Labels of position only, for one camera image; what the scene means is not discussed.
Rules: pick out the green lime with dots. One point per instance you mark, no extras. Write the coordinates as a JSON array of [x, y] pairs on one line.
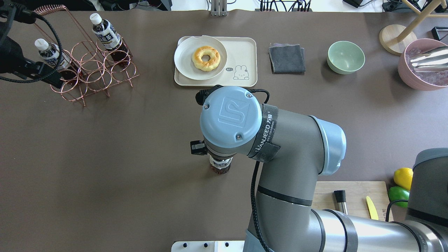
[[398, 193]]

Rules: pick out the beige tray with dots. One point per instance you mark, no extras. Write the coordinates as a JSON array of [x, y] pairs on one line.
[[240, 68]]

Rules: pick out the tea bottle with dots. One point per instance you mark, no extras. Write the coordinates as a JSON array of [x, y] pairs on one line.
[[111, 40], [220, 166], [57, 59]]

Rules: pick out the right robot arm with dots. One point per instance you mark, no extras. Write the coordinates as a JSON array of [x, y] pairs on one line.
[[295, 149]]

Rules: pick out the yellow glazed donut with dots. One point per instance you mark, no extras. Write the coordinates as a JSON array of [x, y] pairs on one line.
[[211, 64]]

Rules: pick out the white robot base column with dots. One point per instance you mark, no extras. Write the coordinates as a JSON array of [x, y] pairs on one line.
[[208, 246]]

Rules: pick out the copper wire bottle rack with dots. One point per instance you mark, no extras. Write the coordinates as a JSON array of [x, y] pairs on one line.
[[96, 69]]

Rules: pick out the white plate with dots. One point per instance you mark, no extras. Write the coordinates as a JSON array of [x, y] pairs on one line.
[[183, 57]]

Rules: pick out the wooden stand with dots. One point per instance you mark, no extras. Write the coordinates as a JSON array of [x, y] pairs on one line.
[[394, 38]]

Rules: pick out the black handled knife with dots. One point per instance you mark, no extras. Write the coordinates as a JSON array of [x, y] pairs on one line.
[[340, 197]]

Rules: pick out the metal scoop in bowl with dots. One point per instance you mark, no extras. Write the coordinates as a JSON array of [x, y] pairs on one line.
[[434, 60]]

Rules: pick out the pink bowl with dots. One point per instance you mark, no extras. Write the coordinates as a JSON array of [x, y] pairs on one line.
[[406, 73]]

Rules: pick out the yellow lemon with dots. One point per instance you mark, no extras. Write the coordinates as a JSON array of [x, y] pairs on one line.
[[403, 177]]

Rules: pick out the wooden cutting board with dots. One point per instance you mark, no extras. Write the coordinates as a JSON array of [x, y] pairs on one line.
[[356, 193]]

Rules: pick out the aluminium frame post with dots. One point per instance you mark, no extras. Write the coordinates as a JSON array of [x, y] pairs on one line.
[[219, 7]]

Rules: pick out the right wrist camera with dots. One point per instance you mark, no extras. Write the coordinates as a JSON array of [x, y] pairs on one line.
[[198, 147]]

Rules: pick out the dark grey cloth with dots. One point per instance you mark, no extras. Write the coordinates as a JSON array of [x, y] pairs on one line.
[[287, 58]]

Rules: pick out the yellow plastic knife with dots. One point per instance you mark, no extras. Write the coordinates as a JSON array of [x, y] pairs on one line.
[[371, 208]]

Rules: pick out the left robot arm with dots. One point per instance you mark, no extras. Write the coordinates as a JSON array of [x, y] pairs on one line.
[[12, 59]]

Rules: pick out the green bowl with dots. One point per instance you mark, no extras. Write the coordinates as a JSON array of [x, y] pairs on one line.
[[345, 57]]

